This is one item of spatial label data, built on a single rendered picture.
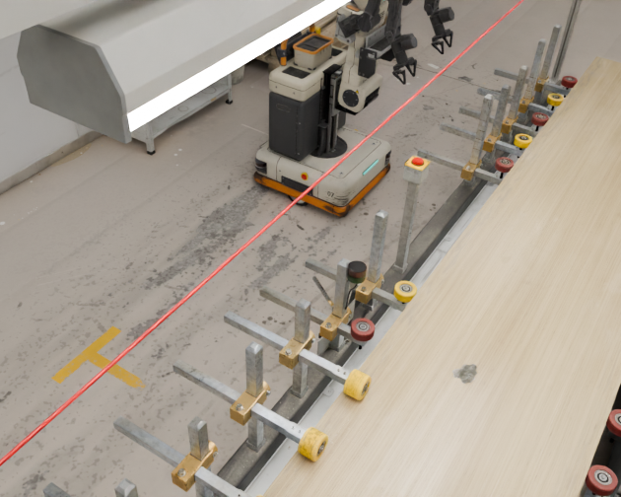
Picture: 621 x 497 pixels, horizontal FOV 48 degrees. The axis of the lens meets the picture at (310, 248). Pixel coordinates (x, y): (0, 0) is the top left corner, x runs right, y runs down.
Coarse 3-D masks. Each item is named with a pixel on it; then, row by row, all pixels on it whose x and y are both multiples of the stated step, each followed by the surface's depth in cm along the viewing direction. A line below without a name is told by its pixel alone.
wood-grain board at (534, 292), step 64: (576, 128) 341; (512, 192) 297; (576, 192) 299; (448, 256) 264; (512, 256) 265; (576, 256) 267; (448, 320) 238; (512, 320) 239; (576, 320) 241; (384, 384) 217; (448, 384) 218; (512, 384) 219; (576, 384) 220; (384, 448) 199; (448, 448) 200; (512, 448) 201; (576, 448) 202
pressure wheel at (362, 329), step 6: (354, 324) 234; (360, 324) 235; (366, 324) 235; (372, 324) 235; (354, 330) 232; (360, 330) 233; (366, 330) 233; (372, 330) 233; (354, 336) 233; (360, 336) 232; (366, 336) 232; (372, 336) 234; (360, 348) 240
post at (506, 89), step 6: (504, 90) 326; (510, 90) 327; (504, 96) 327; (498, 102) 331; (504, 102) 329; (498, 108) 333; (504, 108) 331; (498, 114) 334; (504, 114) 336; (498, 120) 336; (498, 126) 338; (492, 132) 341; (498, 132) 339; (486, 156) 350; (492, 156) 348
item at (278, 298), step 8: (264, 288) 253; (264, 296) 252; (272, 296) 250; (280, 296) 250; (280, 304) 250; (288, 304) 247; (312, 312) 244; (312, 320) 245; (320, 320) 242; (344, 328) 239; (344, 336) 240; (360, 344) 237
